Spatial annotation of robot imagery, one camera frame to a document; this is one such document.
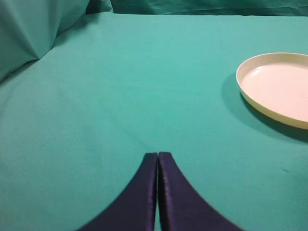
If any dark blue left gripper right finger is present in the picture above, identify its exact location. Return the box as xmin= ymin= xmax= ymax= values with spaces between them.
xmin=158 ymin=152 xmax=241 ymax=231

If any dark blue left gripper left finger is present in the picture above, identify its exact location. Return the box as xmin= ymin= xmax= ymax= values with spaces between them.
xmin=80 ymin=153 xmax=158 ymax=231

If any yellow plastic plate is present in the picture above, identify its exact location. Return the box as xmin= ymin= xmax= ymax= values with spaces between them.
xmin=236 ymin=52 xmax=308 ymax=129

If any green table cloth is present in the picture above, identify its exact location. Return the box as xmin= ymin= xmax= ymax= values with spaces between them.
xmin=0 ymin=13 xmax=308 ymax=231

